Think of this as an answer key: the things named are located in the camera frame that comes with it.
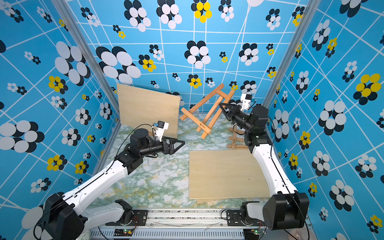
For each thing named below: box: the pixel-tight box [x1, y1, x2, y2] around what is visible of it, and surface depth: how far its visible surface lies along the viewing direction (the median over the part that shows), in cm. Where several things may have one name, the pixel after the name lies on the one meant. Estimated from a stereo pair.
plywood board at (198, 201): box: [196, 198, 230, 204], surface depth 80 cm
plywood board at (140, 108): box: [117, 83, 181, 138], surface depth 93 cm
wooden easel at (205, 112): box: [180, 83, 235, 140], surface depth 73 cm
